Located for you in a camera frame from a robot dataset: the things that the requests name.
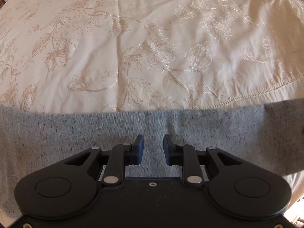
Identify cream embroidered bedspread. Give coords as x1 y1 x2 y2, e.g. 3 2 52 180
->
0 0 304 216

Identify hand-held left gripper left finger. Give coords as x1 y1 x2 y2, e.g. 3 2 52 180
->
64 134 144 188

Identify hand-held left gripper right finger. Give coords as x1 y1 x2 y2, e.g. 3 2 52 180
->
163 134 243 187

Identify grey speckled pants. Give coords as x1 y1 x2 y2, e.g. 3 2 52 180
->
0 98 304 222

